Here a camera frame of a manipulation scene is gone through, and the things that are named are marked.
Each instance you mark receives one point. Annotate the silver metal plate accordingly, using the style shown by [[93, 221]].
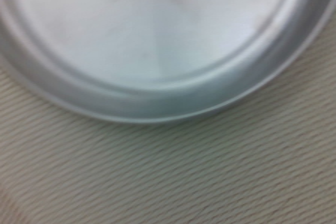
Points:
[[153, 61]]

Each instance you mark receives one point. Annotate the beige woven placemat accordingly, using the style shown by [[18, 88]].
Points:
[[247, 167]]

